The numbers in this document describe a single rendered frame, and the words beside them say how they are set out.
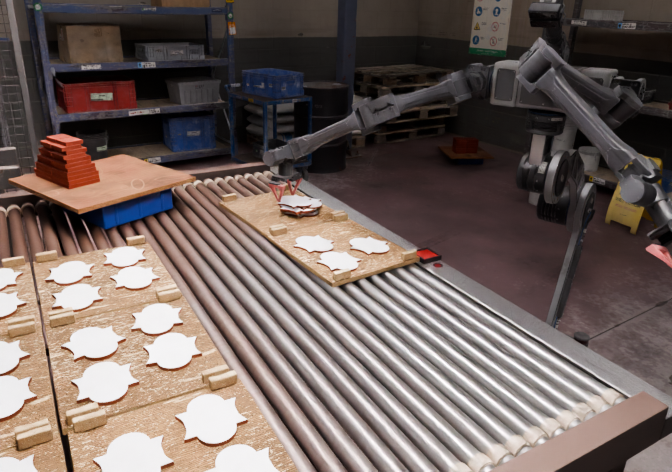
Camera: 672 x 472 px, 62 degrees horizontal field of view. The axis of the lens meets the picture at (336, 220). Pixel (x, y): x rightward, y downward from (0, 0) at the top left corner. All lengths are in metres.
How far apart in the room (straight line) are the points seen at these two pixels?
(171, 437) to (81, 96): 4.94
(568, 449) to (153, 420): 0.80
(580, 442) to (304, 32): 6.66
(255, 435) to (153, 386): 0.27
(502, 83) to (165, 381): 1.52
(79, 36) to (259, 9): 2.23
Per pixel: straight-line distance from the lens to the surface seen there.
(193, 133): 6.28
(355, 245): 1.90
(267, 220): 2.13
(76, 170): 2.29
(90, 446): 1.21
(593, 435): 1.26
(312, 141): 2.01
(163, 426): 1.21
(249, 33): 7.09
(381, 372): 1.36
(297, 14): 7.38
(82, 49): 5.91
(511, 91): 2.16
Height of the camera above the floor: 1.72
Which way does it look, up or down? 22 degrees down
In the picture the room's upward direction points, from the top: 2 degrees clockwise
